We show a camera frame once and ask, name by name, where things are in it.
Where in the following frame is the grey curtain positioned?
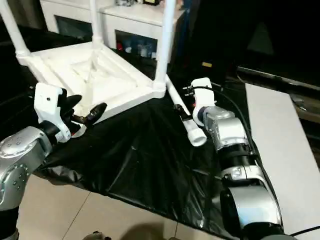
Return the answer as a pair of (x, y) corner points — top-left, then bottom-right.
(7, 0), (47, 30)

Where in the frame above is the white plastic table top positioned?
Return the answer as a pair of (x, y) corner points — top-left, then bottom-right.
(16, 40), (168, 123)

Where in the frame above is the black cabinet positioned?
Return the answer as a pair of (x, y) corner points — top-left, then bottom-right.
(172, 0), (320, 83)

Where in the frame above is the black mat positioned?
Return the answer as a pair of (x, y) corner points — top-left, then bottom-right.
(0, 25), (281, 240)

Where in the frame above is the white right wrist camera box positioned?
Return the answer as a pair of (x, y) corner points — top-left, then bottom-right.
(190, 77), (217, 127)

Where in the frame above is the white sideboard with glass doors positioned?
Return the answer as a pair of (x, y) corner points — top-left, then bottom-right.
(39, 0), (190, 62)

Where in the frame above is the white plastic table leg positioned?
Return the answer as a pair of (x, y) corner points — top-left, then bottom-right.
(165, 75), (208, 148)
(89, 0), (107, 51)
(0, 0), (32, 60)
(154, 0), (177, 93)

